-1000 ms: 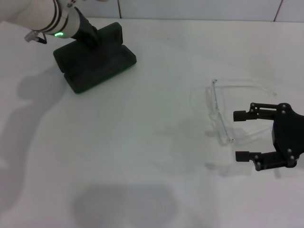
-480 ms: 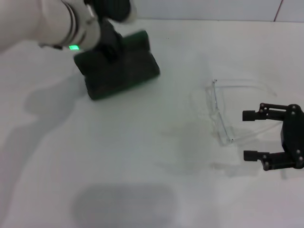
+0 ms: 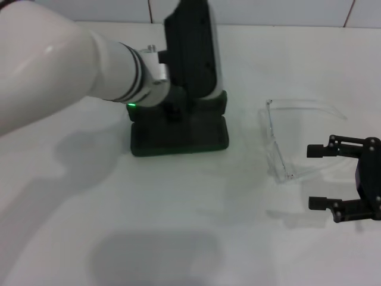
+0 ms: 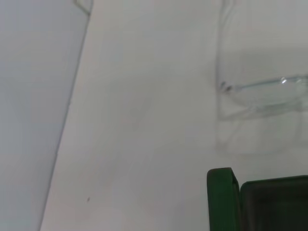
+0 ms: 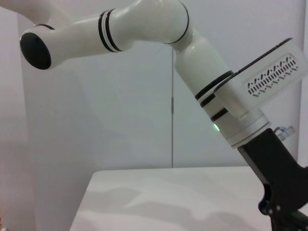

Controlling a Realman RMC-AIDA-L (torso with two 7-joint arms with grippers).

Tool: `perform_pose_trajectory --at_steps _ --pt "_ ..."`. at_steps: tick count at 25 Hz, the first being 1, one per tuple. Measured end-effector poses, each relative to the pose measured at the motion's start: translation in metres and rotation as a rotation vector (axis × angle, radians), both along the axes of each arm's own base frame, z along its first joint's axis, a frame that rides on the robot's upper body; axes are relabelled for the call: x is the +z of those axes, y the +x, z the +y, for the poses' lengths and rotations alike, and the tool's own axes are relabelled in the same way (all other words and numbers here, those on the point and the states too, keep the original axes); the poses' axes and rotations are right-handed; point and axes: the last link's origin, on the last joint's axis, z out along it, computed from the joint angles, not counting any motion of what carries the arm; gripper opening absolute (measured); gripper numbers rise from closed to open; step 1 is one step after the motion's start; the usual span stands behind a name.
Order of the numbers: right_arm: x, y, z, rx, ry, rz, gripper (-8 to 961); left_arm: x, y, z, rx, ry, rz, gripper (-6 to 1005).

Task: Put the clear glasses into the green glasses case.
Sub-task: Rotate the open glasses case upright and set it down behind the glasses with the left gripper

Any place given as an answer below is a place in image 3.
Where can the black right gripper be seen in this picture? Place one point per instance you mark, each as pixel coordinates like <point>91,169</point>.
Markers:
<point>370,178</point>

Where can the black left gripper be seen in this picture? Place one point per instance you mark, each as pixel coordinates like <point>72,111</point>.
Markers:
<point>175,110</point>

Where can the green glasses case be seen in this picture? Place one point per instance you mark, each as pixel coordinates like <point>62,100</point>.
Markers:
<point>178,140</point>

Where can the clear plastic glasses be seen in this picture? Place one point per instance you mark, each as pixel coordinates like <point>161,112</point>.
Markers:
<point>272,140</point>

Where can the white and silver left robot arm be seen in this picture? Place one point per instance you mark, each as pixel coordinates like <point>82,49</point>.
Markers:
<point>59,71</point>

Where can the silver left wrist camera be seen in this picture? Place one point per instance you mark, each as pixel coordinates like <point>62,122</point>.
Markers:
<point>190,47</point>

